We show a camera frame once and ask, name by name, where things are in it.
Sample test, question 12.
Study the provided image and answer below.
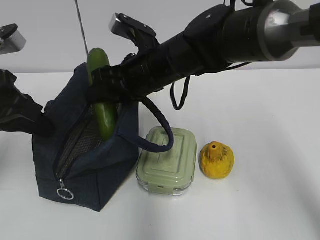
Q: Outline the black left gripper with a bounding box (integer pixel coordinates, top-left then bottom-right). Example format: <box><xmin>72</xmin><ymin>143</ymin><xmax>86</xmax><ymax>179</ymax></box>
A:
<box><xmin>0</xmin><ymin>69</ymin><xmax>56</xmax><ymax>137</ymax></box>

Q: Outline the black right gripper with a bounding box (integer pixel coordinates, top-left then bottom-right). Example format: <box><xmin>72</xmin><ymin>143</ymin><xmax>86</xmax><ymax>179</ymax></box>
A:
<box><xmin>86</xmin><ymin>52</ymin><xmax>180</xmax><ymax>104</ymax></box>

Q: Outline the green cucumber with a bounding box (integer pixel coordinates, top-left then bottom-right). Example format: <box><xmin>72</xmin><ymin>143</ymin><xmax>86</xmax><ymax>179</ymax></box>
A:
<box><xmin>87</xmin><ymin>48</ymin><xmax>118</xmax><ymax>142</ymax></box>

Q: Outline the dark blue lunch bag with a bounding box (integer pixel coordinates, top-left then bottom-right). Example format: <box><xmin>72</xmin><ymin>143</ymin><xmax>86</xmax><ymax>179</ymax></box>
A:
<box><xmin>32</xmin><ymin>63</ymin><xmax>174</xmax><ymax>212</ymax></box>

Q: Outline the green lidded food container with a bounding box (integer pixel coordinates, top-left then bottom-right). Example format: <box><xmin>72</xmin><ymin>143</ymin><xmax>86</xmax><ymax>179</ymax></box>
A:
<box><xmin>136</xmin><ymin>128</ymin><xmax>198</xmax><ymax>196</ymax></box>

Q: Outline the yellow pear-shaped gourd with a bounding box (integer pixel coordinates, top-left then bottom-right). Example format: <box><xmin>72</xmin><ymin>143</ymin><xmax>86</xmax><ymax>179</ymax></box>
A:
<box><xmin>199</xmin><ymin>141</ymin><xmax>235</xmax><ymax>180</ymax></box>

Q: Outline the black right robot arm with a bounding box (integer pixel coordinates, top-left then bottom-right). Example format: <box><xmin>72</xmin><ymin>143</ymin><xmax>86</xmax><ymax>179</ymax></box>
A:
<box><xmin>86</xmin><ymin>0</ymin><xmax>320</xmax><ymax>103</ymax></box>

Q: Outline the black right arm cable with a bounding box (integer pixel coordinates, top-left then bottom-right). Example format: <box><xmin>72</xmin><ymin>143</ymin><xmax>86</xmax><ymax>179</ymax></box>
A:
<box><xmin>170</xmin><ymin>62</ymin><xmax>253</xmax><ymax>111</ymax></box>

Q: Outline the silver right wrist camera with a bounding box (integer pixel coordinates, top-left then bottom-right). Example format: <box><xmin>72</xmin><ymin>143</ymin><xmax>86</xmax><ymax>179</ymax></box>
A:
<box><xmin>109</xmin><ymin>13</ymin><xmax>159</xmax><ymax>49</ymax></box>

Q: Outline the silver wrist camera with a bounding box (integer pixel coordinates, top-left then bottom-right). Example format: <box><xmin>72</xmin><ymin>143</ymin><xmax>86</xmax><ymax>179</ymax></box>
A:
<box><xmin>109</xmin><ymin>13</ymin><xmax>159</xmax><ymax>49</ymax></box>
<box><xmin>0</xmin><ymin>23</ymin><xmax>27</xmax><ymax>55</ymax></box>

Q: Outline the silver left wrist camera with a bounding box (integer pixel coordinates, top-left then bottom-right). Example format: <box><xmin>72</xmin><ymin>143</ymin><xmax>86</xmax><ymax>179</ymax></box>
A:
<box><xmin>0</xmin><ymin>23</ymin><xmax>27</xmax><ymax>55</ymax></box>

